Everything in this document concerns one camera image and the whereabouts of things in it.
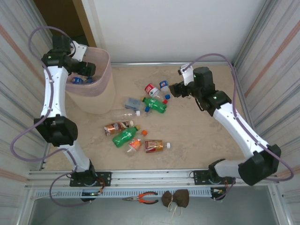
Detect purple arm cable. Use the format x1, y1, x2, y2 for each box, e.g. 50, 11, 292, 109
10, 26, 92, 207
185, 53, 295, 202

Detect white slotted cable duct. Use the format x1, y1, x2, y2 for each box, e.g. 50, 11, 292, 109
31, 188, 227, 199

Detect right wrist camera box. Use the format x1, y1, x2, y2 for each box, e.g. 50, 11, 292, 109
178, 63, 195, 87

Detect red label bottle red cap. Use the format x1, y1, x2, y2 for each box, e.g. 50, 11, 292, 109
144, 82, 168, 105

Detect brown wooden door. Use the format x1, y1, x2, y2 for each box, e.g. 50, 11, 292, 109
33, 0, 97, 47

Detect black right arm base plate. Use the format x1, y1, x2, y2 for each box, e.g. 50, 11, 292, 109
193, 170, 236, 186

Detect brown copper label bottle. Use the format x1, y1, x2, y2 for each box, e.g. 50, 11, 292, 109
104, 120, 135, 137

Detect green plastic soda bottle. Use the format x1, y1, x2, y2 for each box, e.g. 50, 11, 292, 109
112, 125, 140, 149
140, 96, 167, 115

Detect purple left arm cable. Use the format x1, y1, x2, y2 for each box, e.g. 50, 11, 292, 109
10, 26, 92, 207

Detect blue white logo label bottle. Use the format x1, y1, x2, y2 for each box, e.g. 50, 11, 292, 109
159, 80, 171, 100

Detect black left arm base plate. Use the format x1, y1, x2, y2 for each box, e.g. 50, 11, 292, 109
69, 172, 112, 188

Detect orange label bottle orange cap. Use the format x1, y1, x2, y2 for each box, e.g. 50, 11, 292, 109
124, 129, 148, 157

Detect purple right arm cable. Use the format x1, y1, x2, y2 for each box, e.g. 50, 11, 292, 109
185, 53, 295, 202

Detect red gold label bottle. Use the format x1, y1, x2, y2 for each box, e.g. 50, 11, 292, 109
144, 139, 171, 154

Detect grey metal tray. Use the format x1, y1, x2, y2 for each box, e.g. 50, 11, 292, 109
27, 186, 285, 225

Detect beige bin with pink liner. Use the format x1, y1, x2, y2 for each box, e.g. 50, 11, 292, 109
65, 46, 112, 97

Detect orange handled pliers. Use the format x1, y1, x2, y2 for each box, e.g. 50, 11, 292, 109
121, 191, 159, 204

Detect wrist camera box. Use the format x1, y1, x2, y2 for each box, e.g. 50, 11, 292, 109
178, 63, 195, 87
70, 40, 88, 62

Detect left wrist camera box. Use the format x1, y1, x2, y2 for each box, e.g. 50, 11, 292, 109
70, 40, 88, 62

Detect brown cloth bow with string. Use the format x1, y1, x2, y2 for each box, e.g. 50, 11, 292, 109
161, 189, 190, 218

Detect grey label bottle blue cap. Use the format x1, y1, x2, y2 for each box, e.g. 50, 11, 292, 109
123, 97, 150, 113

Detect beige ribbed plastic bin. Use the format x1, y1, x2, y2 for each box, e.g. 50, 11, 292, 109
67, 67, 116, 115

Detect clear bottle white cap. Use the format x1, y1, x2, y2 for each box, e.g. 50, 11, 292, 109
110, 109, 142, 120

